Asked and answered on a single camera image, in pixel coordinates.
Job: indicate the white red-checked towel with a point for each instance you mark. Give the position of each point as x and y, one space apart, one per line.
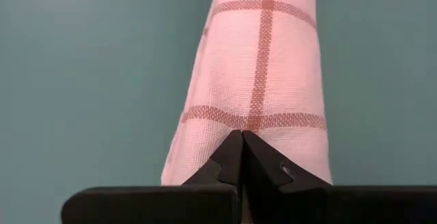
256 63

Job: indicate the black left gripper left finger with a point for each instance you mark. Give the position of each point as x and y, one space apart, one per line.
153 205

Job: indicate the green table mat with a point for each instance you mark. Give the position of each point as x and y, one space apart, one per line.
68 80

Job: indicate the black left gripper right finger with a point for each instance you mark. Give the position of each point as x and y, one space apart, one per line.
341 205

